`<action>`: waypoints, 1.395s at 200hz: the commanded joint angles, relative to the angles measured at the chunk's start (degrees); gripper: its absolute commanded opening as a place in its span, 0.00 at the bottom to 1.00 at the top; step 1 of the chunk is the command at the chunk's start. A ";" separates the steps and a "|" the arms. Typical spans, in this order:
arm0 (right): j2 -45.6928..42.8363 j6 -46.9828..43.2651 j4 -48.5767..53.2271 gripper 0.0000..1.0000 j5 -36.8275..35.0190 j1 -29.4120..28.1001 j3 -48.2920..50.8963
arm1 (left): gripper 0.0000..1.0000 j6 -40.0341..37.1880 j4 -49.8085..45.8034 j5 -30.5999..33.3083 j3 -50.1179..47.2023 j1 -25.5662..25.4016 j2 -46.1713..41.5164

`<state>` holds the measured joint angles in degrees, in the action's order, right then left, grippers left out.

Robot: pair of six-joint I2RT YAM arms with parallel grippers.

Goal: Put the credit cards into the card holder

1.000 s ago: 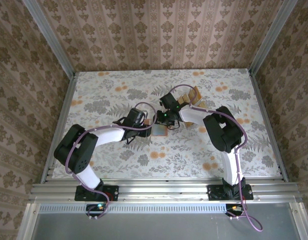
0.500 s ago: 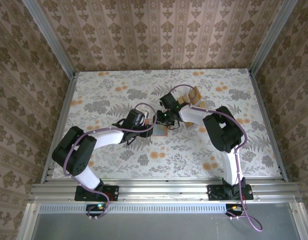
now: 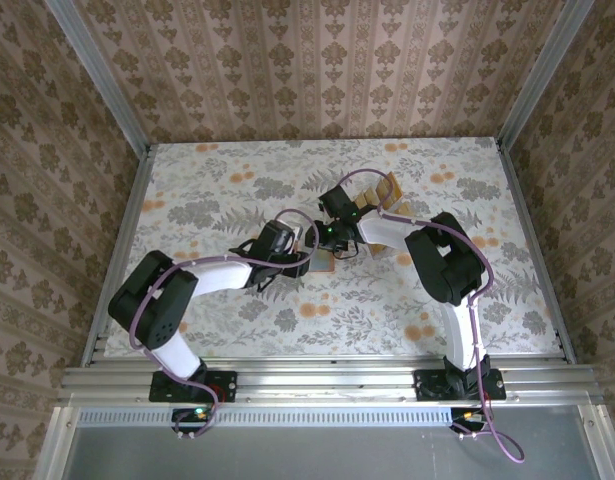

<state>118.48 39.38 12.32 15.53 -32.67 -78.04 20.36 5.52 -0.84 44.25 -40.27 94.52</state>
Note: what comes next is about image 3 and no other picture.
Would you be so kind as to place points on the pink leather card holder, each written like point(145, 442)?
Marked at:
point(321, 262)

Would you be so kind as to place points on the group of wooden blocks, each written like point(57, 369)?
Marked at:
point(372, 205)

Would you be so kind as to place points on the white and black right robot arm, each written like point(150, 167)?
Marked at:
point(387, 230)

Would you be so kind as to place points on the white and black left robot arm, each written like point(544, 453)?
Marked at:
point(217, 277)

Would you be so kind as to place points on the floral patterned table cover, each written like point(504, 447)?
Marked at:
point(312, 320)

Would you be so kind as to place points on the left controller board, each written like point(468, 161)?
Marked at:
point(197, 414)

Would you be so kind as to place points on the controller board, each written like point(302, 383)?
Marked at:
point(197, 414)
point(467, 415)

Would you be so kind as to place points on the grey metal lower panel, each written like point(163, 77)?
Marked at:
point(312, 455)

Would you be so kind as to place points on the right controller board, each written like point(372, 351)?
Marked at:
point(467, 415)

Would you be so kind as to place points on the aluminium front rail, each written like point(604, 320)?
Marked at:
point(327, 380)

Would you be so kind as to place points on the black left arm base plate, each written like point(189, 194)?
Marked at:
point(222, 385)

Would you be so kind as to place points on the aluminium table side rail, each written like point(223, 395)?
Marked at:
point(129, 210)
point(536, 250)

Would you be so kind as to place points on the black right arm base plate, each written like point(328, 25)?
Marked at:
point(427, 385)

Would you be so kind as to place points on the aluminium corner post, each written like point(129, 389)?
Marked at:
point(109, 85)
point(541, 75)

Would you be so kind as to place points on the aluminium lower side rail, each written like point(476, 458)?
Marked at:
point(599, 440)
point(57, 445)

